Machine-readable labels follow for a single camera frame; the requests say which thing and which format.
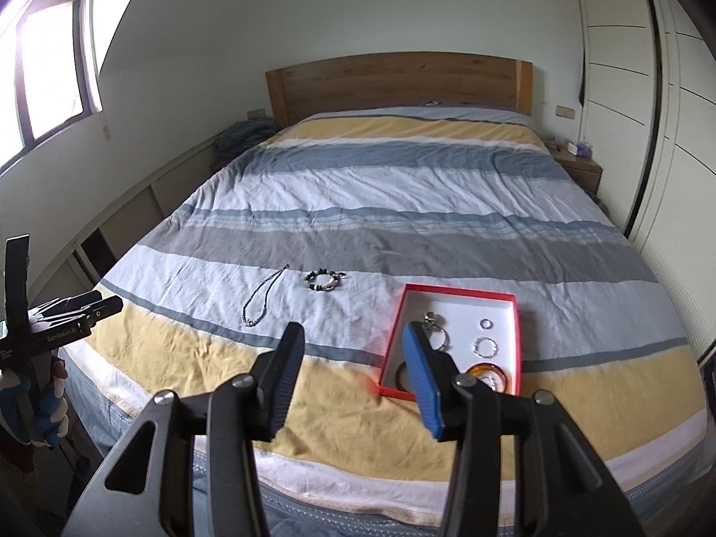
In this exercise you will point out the window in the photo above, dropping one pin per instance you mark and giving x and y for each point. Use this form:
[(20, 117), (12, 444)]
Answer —
[(50, 67)]

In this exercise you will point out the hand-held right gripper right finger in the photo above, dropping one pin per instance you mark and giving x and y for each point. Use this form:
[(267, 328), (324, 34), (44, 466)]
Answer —
[(422, 380)]

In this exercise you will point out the amber resin bangle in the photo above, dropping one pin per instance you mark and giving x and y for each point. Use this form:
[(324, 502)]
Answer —
[(475, 372)]

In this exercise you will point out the wooden nightstand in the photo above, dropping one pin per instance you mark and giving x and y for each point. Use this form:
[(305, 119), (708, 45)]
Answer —
[(582, 173)]

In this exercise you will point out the white wardrobe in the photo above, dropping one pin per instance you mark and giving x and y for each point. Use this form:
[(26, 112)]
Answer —
[(671, 151)]

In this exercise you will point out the person's left hand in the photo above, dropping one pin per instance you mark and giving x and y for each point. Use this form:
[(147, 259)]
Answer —
[(50, 403)]

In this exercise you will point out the wall switch plate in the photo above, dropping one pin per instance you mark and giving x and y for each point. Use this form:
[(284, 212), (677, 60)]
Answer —
[(565, 112)]

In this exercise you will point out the red cardboard box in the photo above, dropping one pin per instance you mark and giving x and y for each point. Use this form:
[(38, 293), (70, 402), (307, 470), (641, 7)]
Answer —
[(464, 305)]

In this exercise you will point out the wall socket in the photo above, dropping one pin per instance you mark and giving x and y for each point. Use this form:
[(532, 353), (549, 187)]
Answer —
[(256, 113)]

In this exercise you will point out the wooden headboard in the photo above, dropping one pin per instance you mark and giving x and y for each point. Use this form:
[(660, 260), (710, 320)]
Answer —
[(391, 84)]

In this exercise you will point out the tissue box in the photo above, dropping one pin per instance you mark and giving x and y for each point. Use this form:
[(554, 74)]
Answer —
[(579, 149)]

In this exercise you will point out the brown gold bangle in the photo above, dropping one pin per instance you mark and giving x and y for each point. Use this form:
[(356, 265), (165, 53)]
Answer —
[(400, 375)]

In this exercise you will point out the grey blue folded cloth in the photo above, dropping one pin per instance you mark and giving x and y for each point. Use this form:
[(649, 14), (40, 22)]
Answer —
[(240, 134)]

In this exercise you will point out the low white wall cabinet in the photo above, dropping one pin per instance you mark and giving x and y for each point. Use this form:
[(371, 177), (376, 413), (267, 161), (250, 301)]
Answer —
[(112, 218)]

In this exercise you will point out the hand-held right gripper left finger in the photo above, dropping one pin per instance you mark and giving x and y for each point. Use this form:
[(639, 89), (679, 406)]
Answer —
[(282, 380)]

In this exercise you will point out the bed with striped duvet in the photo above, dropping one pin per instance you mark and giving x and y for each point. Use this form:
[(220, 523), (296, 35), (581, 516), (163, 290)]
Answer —
[(391, 207)]

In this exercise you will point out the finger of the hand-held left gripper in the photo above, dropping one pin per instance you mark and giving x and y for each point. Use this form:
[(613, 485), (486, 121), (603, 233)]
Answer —
[(84, 310), (17, 291)]

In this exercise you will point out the plain silver bangle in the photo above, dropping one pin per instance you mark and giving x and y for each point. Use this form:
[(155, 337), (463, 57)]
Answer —
[(447, 340)]

